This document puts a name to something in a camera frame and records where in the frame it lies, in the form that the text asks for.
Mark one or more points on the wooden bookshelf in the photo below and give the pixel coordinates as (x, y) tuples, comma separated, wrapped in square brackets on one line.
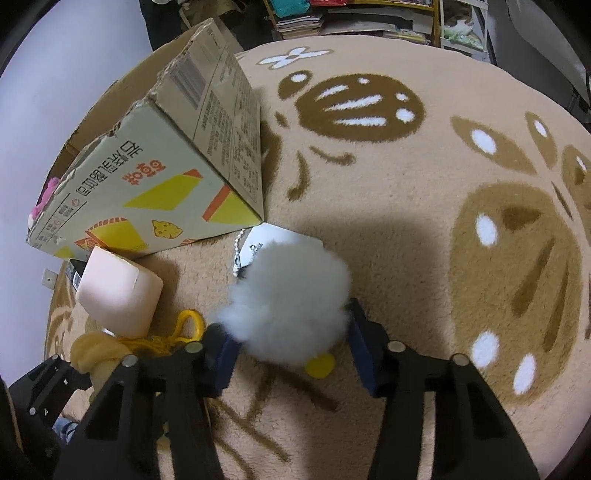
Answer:
[(414, 21)]

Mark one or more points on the yellow dog plush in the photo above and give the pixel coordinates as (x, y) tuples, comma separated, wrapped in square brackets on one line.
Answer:
[(98, 353)]

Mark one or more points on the white fluffy bird plush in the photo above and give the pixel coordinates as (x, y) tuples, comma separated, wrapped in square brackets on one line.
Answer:
[(288, 304)]

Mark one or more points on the pink bear plush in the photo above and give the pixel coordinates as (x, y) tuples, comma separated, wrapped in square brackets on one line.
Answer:
[(44, 198)]

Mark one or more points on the white metal cart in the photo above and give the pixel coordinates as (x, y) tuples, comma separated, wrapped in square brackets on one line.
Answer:
[(464, 27)]

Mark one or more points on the brown cardboard box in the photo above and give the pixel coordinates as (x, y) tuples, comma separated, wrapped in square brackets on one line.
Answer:
[(169, 155)]

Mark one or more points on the teal bag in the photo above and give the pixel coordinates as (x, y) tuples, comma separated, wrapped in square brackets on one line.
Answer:
[(288, 8)]

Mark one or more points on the stack of books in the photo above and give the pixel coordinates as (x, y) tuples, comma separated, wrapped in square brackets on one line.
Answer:
[(303, 26)]

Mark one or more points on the white wall socket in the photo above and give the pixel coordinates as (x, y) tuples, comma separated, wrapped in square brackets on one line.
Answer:
[(49, 279)]

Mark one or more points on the beige patterned round rug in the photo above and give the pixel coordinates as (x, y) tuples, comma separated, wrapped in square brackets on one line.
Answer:
[(460, 199)]

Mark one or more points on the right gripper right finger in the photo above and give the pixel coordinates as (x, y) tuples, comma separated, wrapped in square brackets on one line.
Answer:
[(474, 436)]

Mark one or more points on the pink swirl roll cake plush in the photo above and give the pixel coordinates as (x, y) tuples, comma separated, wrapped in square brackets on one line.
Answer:
[(119, 294)]

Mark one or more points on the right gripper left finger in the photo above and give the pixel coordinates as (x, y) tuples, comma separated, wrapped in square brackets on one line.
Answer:
[(117, 436)]

